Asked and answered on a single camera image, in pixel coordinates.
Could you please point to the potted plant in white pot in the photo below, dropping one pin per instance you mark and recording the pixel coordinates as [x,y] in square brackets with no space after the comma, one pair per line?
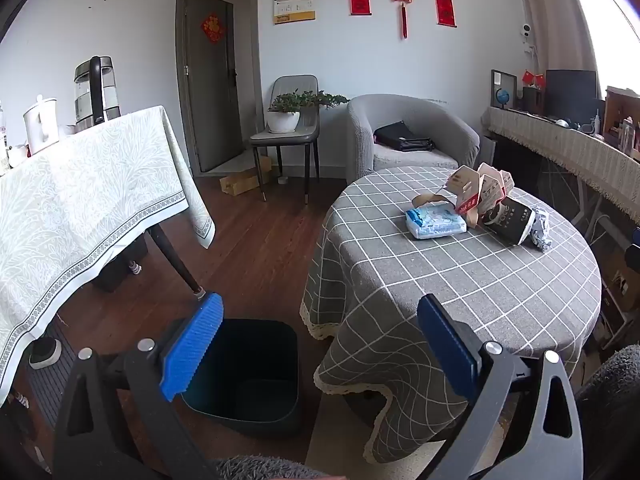
[282,121]

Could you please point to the white metal desk frame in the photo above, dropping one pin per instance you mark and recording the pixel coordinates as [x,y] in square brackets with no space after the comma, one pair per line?
[595,210]

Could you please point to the wooden box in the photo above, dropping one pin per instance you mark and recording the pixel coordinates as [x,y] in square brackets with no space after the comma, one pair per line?
[617,110]

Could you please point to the black storage box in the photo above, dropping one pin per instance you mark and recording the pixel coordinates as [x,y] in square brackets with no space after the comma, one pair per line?
[117,270]

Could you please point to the bright window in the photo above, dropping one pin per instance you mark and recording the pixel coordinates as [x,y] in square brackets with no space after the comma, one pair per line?
[610,20]

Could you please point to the brown speaker box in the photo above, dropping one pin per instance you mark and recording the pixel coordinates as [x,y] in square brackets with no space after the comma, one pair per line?
[532,100]

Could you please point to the grey dining chair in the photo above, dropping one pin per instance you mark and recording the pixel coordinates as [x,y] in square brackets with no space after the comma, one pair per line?
[295,85]

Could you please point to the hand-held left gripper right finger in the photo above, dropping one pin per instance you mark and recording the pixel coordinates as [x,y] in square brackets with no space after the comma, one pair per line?
[447,345]

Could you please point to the dark teal trash bin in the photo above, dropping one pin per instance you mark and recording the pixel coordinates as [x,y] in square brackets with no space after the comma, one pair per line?
[260,360]

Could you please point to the black box with text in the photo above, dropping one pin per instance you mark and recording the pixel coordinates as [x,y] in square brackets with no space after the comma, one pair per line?
[510,217]

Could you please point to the red diamond door decoration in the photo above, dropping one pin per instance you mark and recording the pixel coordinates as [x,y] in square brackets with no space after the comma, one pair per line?
[213,28]

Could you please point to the grey checked tablecloth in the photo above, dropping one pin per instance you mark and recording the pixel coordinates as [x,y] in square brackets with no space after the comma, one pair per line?
[450,280]

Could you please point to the framed picture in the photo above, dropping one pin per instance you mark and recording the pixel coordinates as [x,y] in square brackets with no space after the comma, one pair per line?
[497,80]

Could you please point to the blue white wet wipes packet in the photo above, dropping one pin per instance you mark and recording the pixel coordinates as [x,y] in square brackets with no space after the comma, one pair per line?
[435,221]

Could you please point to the black handbag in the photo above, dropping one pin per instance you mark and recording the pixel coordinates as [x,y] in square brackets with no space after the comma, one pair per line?
[400,135]

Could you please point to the side shelf with lace cloth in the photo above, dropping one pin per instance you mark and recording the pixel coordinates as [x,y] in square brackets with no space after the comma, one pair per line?
[550,140]

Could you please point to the cardboard box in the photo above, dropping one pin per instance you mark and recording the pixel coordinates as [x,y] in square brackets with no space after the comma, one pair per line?
[240,182]

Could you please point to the grey armchair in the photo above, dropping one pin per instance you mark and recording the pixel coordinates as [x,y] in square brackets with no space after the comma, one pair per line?
[420,112]

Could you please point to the black table leg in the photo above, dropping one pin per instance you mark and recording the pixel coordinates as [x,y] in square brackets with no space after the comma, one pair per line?
[175,260]

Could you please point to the white security camera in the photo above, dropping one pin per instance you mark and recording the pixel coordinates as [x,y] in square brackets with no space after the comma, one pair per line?
[526,32]

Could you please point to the small blue globe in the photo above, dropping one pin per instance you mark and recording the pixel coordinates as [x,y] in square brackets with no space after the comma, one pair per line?
[503,96]

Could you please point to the small red flag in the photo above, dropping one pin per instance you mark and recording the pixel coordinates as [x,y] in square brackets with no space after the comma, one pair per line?
[539,80]
[528,77]

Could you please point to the dark ribbed floor mat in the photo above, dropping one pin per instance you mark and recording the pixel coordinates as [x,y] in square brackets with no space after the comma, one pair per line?
[50,395]

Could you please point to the black monitor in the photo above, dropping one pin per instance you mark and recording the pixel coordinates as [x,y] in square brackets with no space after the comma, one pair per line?
[570,92]

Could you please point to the wall calendar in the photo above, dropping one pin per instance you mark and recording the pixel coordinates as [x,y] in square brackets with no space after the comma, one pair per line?
[294,0]

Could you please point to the crushed brown cardboard carton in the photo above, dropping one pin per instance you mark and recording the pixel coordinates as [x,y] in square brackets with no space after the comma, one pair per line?
[475,187]

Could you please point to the slim white bottle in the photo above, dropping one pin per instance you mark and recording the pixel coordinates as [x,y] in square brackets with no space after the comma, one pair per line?
[597,122]

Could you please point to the pale floral tablecloth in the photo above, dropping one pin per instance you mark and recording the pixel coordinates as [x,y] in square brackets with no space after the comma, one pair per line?
[75,200]

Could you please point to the white jug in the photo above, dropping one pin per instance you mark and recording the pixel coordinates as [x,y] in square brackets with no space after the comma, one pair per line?
[40,125]

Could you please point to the glass electric kettle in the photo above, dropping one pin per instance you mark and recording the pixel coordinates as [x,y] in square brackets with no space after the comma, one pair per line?
[95,90]

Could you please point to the silver foil wrapper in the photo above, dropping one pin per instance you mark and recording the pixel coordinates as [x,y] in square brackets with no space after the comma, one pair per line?
[540,230]

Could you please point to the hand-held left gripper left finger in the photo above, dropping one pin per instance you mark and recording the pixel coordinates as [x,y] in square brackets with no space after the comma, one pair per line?
[192,345]

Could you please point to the black and white shoe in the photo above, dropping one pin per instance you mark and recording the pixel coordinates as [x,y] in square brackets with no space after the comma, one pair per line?
[45,355]

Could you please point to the grey door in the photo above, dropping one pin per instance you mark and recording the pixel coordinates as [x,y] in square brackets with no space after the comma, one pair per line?
[212,90]

